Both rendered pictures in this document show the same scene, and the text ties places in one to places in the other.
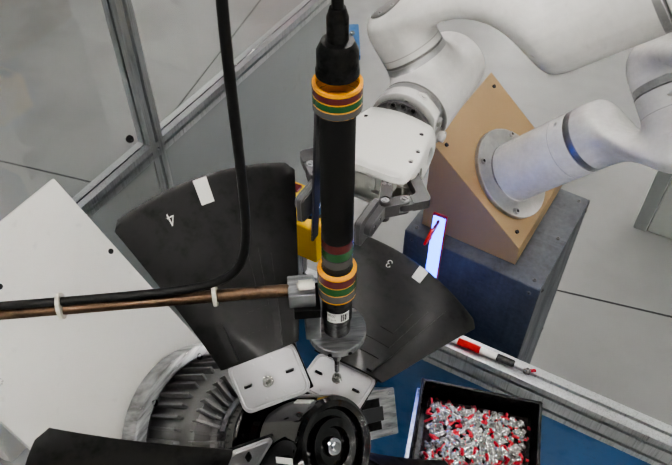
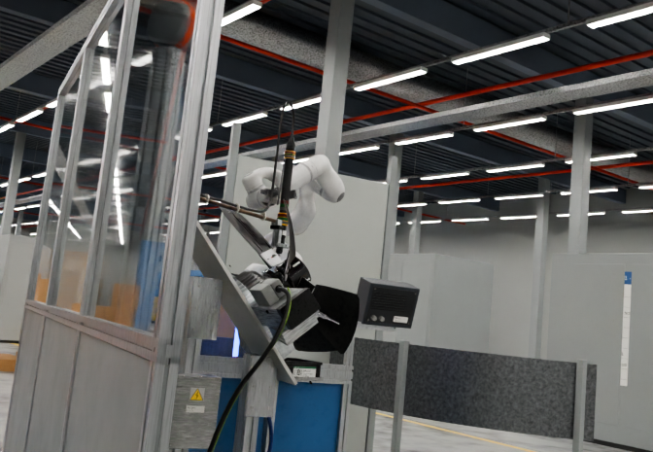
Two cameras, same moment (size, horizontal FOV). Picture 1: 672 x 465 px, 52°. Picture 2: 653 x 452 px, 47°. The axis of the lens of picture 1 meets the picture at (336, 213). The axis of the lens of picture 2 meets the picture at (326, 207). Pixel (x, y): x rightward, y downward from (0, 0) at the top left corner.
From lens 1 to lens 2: 267 cm
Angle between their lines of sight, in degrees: 73
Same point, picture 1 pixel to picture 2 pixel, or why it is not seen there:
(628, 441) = (325, 373)
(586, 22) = (297, 174)
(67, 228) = not seen: hidden behind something
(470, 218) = (223, 319)
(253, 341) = (263, 246)
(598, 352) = not seen: outside the picture
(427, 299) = not seen: hidden behind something
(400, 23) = (257, 174)
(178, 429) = (254, 276)
